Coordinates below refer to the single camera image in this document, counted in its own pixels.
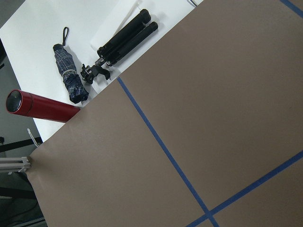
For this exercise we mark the brown paper table cover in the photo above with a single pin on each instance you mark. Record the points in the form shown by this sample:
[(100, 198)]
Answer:
[(204, 130)]

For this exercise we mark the red thermos bottle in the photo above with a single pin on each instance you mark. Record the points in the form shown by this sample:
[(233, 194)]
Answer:
[(30, 105)]

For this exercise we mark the blue plaid folded umbrella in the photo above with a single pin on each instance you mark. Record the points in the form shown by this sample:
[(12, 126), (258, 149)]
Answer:
[(67, 69)]

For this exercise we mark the black folded tripod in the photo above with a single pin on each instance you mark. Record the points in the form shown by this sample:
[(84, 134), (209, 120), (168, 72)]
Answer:
[(130, 36)]

